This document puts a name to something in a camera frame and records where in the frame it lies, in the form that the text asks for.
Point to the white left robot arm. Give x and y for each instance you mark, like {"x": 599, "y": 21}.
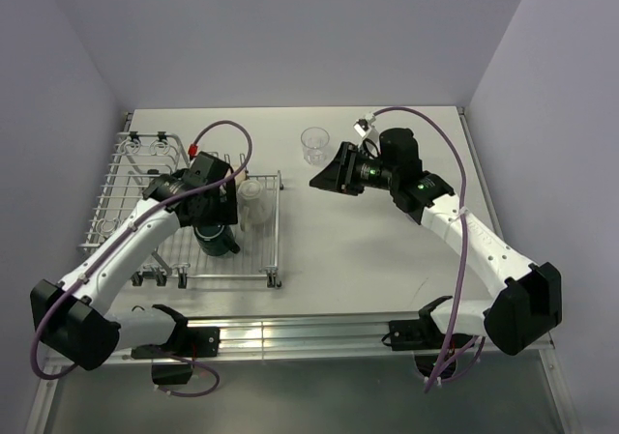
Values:
{"x": 72, "y": 316}

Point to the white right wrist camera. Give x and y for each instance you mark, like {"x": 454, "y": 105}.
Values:
{"x": 366, "y": 129}

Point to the aluminium rail frame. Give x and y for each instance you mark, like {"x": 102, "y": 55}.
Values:
{"x": 348, "y": 264}

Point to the dark green mug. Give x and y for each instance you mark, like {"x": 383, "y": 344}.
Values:
{"x": 216, "y": 240}

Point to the white ceramic mug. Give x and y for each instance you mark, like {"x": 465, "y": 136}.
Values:
{"x": 253, "y": 203}

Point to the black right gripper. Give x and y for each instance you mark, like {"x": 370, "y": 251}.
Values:
{"x": 339, "y": 175}

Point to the white wire dish rack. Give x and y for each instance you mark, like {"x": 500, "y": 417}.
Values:
{"x": 137, "y": 159}

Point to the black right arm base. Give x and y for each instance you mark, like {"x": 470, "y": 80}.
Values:
{"x": 416, "y": 335}

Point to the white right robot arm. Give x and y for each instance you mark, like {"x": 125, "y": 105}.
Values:
{"x": 525, "y": 298}

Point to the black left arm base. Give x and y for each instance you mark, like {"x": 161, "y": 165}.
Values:
{"x": 174, "y": 365}

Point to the clear glass tumbler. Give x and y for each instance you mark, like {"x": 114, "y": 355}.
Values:
{"x": 315, "y": 142}

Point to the cream tumbler with brown band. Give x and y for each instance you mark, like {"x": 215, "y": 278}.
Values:
{"x": 240, "y": 174}

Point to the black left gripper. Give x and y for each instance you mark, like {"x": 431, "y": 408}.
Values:
{"x": 223, "y": 212}

